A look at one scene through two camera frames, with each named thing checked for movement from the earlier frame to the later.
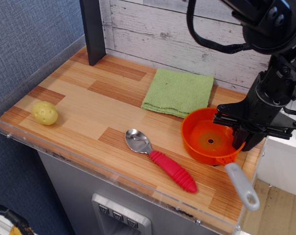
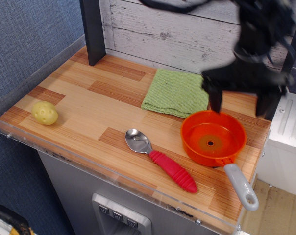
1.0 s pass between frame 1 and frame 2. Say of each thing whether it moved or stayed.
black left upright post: stayed
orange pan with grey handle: stayed
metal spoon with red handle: stayed
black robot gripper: moved
